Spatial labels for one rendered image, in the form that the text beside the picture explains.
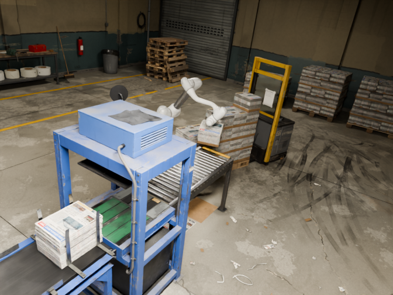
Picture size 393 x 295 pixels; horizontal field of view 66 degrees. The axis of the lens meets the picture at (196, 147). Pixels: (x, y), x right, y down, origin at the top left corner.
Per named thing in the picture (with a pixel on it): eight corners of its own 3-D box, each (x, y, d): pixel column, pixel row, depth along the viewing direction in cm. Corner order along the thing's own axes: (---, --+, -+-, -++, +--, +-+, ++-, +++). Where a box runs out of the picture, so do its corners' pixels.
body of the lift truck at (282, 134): (242, 149, 623) (250, 112, 588) (260, 144, 655) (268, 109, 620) (268, 164, 575) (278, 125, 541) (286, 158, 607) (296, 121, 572)
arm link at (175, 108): (161, 112, 434) (172, 109, 450) (168, 121, 430) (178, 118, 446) (189, 75, 382) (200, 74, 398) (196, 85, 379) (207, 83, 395)
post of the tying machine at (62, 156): (72, 265, 317) (61, 127, 251) (78, 269, 313) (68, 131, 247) (65, 270, 310) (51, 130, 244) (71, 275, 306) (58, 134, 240)
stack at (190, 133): (171, 173, 505) (175, 127, 469) (223, 159, 573) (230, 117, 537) (184, 185, 478) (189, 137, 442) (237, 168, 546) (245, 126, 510)
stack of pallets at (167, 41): (165, 71, 1197) (167, 36, 1141) (185, 76, 1159) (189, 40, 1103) (144, 76, 1089) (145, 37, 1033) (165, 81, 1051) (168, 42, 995)
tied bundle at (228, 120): (204, 122, 502) (206, 109, 493) (217, 120, 520) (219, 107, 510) (219, 130, 476) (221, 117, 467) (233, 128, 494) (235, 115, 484)
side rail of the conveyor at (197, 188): (228, 165, 408) (230, 158, 403) (232, 167, 405) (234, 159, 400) (166, 213, 303) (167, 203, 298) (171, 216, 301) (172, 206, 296)
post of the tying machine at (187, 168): (174, 271, 324) (189, 140, 258) (181, 275, 320) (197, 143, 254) (169, 277, 318) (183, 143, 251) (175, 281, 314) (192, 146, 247)
